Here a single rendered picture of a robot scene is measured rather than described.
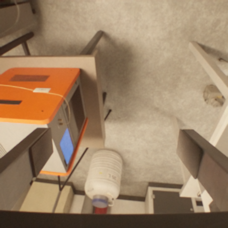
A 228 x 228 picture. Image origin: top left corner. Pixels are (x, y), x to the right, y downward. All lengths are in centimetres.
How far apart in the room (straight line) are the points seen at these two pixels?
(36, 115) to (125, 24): 114
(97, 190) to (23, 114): 168
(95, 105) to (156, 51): 83
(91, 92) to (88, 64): 17
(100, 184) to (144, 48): 160
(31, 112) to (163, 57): 128
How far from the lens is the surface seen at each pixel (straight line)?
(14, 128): 72
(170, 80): 175
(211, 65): 118
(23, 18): 149
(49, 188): 366
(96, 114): 109
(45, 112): 64
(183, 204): 313
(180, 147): 17
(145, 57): 162
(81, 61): 91
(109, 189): 219
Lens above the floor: 152
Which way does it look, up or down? 50 degrees down
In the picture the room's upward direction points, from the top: 170 degrees counter-clockwise
